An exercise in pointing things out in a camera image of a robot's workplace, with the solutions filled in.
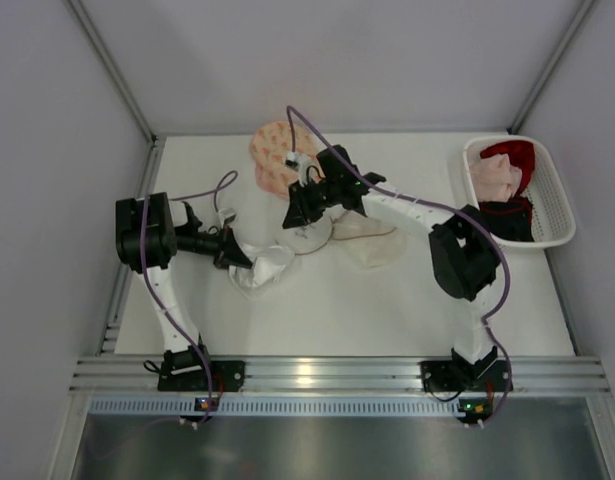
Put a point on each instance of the black garment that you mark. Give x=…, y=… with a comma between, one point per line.
x=510, y=220

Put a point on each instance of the white plastic laundry basket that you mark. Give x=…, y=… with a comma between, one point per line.
x=553, y=221

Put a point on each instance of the pink garment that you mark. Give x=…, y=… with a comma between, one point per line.
x=495, y=179

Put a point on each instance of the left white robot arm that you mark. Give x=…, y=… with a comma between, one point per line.
x=149, y=233

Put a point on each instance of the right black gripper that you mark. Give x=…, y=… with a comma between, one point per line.
x=304, y=201

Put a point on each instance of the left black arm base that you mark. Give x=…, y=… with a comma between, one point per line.
x=202, y=375

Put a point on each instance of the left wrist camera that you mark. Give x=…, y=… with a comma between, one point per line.
x=226, y=216

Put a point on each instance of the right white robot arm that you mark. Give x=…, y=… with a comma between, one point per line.
x=464, y=256

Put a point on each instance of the white slotted cable duct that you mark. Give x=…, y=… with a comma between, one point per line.
x=285, y=407

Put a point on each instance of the pink floral laundry bag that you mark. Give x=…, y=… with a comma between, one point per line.
x=268, y=148

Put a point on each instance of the red garment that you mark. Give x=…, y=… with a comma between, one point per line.
x=521, y=155

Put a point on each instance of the white bra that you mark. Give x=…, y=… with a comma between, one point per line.
x=269, y=265

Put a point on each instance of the aluminium mounting rail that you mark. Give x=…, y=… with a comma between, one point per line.
x=390, y=376

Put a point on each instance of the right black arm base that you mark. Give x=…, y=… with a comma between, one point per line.
x=449, y=376

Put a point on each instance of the white round mesh laundry bag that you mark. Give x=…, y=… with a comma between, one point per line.
x=369, y=242

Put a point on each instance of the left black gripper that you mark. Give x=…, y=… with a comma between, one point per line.
x=225, y=248

